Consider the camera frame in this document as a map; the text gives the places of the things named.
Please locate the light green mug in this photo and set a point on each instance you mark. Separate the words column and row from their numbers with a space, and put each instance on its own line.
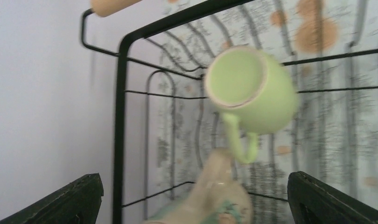
column 254, row 95

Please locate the floral patterned table mat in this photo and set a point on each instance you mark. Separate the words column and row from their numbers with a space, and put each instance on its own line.
column 334, row 136

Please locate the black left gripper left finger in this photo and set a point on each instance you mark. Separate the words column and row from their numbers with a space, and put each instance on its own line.
column 76, row 203

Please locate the beige floral mug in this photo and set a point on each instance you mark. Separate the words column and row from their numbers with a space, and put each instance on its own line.
column 215, row 198

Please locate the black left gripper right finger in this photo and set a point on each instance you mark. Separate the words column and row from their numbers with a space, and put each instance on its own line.
column 313, row 202

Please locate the black wire dish rack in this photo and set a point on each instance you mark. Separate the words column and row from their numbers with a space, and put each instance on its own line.
column 136, row 195

